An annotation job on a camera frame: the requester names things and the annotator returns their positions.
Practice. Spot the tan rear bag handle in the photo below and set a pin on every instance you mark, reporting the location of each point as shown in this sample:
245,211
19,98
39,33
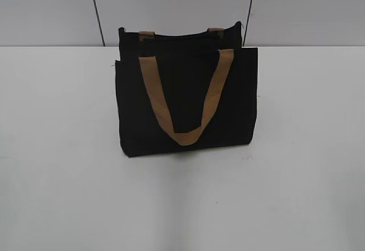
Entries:
145,35

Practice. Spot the tan front bag handle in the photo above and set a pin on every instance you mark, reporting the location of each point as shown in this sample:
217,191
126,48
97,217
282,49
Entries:
184,89

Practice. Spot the black tote bag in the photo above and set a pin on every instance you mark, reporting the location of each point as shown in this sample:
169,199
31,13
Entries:
235,118

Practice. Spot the tan bag handle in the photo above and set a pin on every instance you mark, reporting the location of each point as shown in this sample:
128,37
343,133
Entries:
184,89
145,35

